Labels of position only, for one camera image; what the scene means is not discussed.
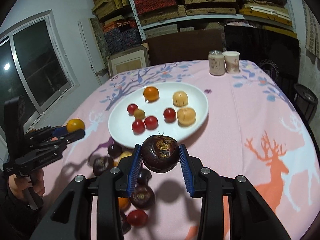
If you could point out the red tomato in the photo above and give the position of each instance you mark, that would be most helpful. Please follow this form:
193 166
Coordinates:
138 126
131 108
169 115
137 218
151 122

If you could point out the pale yellow striped fruit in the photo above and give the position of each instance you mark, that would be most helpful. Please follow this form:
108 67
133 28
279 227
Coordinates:
186 116

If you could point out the large orange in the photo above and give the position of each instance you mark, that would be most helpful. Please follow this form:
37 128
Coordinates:
124 203

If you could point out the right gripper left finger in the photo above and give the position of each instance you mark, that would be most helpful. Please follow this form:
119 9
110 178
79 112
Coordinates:
70 215

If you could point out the large dark purple fruit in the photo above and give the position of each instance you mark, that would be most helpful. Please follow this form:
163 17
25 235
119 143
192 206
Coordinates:
125 225

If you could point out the cardboard box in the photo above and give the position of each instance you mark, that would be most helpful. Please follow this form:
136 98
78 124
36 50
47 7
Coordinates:
130 59

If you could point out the pink deer tablecloth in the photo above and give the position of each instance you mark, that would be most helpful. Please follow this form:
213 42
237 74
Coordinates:
251 129

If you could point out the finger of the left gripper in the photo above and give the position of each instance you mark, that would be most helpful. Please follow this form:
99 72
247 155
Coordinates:
59 131
70 138

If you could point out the dark water chestnut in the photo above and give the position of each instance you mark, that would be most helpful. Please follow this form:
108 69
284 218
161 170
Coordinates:
160 153
143 197
101 164

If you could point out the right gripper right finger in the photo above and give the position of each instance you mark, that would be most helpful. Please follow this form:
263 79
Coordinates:
250 217

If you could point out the small dark plum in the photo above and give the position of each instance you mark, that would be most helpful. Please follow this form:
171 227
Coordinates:
114 151

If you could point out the small brown yellow fruit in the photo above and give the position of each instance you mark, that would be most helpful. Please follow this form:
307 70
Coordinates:
139 114

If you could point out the left hand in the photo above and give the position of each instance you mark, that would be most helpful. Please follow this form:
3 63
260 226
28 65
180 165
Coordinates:
18 185

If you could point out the yellow apple-like fruit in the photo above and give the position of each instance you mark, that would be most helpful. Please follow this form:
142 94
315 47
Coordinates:
74 125

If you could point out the patterned paper cup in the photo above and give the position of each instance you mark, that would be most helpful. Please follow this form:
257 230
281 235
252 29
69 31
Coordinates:
232 59

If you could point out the window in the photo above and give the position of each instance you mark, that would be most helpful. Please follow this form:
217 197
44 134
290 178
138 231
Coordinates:
33 65

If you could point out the pale yellow fruit on plate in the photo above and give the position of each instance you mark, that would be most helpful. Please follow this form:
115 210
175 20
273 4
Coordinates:
180 99

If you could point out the patterned can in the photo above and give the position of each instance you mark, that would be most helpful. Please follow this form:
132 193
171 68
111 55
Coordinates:
216 63

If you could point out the white oval plate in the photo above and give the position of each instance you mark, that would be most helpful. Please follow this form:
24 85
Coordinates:
120 122

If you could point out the pale yellow pear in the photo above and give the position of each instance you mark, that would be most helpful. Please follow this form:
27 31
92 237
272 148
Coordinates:
123 155

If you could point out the small orange on plate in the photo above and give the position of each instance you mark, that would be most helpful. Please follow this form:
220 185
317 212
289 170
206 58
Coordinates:
151 94

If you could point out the metal shelf with boxes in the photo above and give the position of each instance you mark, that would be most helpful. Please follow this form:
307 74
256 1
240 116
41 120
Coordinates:
151 18

